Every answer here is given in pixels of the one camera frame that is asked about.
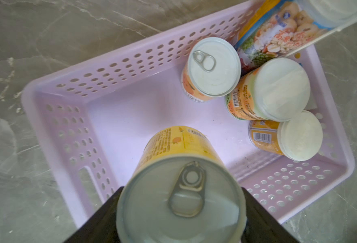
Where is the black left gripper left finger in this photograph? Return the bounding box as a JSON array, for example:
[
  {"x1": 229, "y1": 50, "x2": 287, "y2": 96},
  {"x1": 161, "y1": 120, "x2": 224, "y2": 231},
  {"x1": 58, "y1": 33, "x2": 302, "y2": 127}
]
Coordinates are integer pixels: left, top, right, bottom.
[{"x1": 65, "y1": 187, "x2": 124, "y2": 243}]

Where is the blue yellow label can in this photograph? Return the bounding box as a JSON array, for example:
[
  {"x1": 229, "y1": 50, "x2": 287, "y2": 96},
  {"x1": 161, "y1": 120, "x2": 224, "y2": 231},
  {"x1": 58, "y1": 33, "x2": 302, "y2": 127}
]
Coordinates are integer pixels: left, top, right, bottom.
[{"x1": 234, "y1": 1, "x2": 357, "y2": 75}]

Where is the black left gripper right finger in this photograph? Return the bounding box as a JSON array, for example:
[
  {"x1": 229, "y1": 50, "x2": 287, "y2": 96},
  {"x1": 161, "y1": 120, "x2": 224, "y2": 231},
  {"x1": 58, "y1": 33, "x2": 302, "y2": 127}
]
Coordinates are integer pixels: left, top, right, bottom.
[{"x1": 241, "y1": 188, "x2": 298, "y2": 243}]

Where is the white-lid can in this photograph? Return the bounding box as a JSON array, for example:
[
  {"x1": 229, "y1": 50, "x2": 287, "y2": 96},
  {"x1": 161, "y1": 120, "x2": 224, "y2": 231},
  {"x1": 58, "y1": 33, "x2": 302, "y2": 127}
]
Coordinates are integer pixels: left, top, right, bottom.
[
  {"x1": 248, "y1": 110, "x2": 323, "y2": 162},
  {"x1": 225, "y1": 58, "x2": 311, "y2": 122},
  {"x1": 116, "y1": 126, "x2": 247, "y2": 243},
  {"x1": 181, "y1": 37, "x2": 241, "y2": 103}
]

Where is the purple perforated plastic basket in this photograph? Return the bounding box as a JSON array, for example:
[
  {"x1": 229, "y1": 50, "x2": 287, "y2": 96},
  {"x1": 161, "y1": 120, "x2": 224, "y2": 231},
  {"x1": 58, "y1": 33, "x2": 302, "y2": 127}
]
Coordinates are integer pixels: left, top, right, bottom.
[{"x1": 21, "y1": 1, "x2": 355, "y2": 227}]

